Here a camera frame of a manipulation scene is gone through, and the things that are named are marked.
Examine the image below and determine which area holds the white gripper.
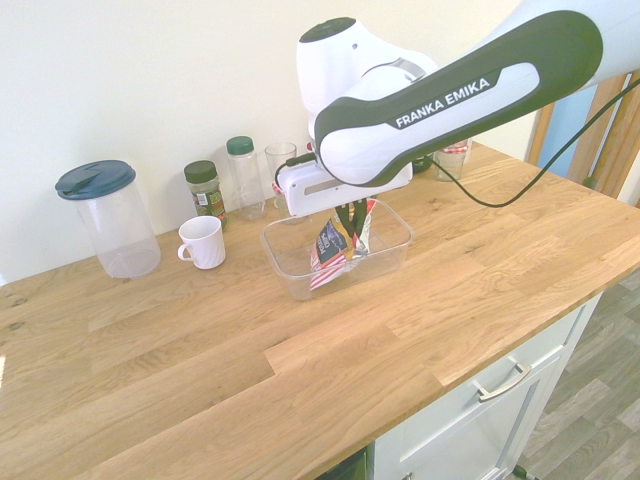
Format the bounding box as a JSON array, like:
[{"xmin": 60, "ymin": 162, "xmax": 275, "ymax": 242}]
[{"xmin": 276, "ymin": 160, "xmax": 415, "ymax": 240}]

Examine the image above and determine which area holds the red white potato chip bag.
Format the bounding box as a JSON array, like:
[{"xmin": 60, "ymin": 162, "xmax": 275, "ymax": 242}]
[{"xmin": 308, "ymin": 198, "xmax": 377, "ymax": 292}]

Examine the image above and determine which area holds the clear plastic rectangular container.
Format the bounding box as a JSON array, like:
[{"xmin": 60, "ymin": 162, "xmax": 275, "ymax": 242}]
[{"xmin": 260, "ymin": 198, "xmax": 416, "ymax": 303}]

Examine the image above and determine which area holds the glass jar red checkered lid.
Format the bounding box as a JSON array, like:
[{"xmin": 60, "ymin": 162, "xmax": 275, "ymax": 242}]
[
  {"xmin": 432, "ymin": 139, "xmax": 473, "ymax": 183},
  {"xmin": 270, "ymin": 181, "xmax": 291, "ymax": 218}
]

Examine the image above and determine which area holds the tall clear drinking glass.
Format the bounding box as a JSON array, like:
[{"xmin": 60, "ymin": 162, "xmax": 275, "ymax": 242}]
[{"xmin": 264, "ymin": 142, "xmax": 299, "ymax": 216}]

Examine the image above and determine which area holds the clear bottle green lid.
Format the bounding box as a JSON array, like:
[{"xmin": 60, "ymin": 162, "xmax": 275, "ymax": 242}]
[{"xmin": 225, "ymin": 136, "xmax": 267, "ymax": 223}]

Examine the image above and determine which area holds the spice jar dark lid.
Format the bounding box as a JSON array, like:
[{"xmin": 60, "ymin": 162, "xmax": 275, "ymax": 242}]
[{"xmin": 183, "ymin": 159, "xmax": 230, "ymax": 233}]

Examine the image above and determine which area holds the white ceramic mug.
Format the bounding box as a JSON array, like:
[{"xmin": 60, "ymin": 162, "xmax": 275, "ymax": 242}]
[{"xmin": 176, "ymin": 215, "xmax": 227, "ymax": 271}]

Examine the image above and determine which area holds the clear pitcher blue lid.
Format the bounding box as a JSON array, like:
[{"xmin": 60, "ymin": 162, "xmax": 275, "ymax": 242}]
[{"xmin": 54, "ymin": 159, "xmax": 163, "ymax": 280}]

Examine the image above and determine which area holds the white kitchen base cabinet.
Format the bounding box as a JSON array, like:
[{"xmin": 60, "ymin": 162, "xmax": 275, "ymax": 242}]
[{"xmin": 372, "ymin": 292, "xmax": 605, "ymax": 480}]

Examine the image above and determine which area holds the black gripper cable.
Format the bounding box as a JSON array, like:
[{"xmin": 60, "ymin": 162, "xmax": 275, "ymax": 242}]
[{"xmin": 273, "ymin": 74, "xmax": 640, "ymax": 209}]

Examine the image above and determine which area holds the silver drawer pull handle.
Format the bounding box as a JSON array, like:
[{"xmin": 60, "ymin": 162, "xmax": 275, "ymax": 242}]
[{"xmin": 474, "ymin": 361, "xmax": 533, "ymax": 404}]

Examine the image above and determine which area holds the wooden door frame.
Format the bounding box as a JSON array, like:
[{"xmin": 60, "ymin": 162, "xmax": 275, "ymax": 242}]
[{"xmin": 524, "ymin": 72, "xmax": 640, "ymax": 212}]

